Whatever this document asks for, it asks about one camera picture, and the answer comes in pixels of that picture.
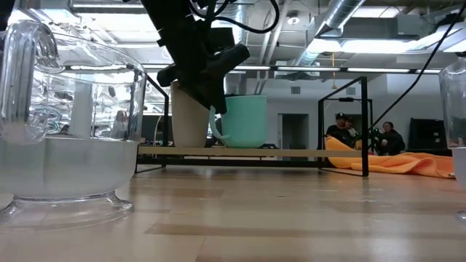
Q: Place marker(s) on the beige ribbed cup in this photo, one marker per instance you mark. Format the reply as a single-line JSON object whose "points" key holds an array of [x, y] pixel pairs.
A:
{"points": [[189, 123]]}

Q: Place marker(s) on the black framed wooden shelf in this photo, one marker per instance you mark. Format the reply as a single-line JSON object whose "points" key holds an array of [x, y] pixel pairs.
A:
{"points": [[291, 152]]}

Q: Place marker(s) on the silver spiral ventilation duct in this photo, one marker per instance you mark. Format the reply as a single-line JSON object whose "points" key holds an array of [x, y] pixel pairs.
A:
{"points": [[338, 14]]}

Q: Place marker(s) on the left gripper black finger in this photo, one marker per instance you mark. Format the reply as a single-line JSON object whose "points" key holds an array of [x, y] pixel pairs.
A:
{"points": [[215, 95]]}

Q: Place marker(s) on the round ceiling fixture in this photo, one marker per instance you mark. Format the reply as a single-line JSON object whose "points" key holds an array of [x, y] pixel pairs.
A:
{"points": [[293, 20]]}

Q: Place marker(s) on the orange cloth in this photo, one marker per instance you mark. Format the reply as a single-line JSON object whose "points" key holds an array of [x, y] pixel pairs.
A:
{"points": [[400, 163]]}

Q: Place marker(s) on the ceiling light panel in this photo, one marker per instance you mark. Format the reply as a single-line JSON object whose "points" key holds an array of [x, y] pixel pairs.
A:
{"points": [[375, 46]]}

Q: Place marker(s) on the person with cap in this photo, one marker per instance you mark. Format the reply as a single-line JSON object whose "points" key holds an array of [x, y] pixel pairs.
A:
{"points": [[339, 131]]}

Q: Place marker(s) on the long ceiling light strip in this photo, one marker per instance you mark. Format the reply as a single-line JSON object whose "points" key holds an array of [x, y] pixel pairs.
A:
{"points": [[309, 68]]}

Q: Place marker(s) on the silver ribbed ventilation duct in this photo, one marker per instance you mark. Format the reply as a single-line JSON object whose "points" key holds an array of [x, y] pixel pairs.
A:
{"points": [[242, 14]]}

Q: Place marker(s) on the seated person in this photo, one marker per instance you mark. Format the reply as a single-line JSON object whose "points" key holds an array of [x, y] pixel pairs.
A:
{"points": [[391, 140], [352, 127]]}

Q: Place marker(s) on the black cabinet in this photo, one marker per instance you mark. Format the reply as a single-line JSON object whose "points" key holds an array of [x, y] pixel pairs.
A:
{"points": [[429, 132]]}

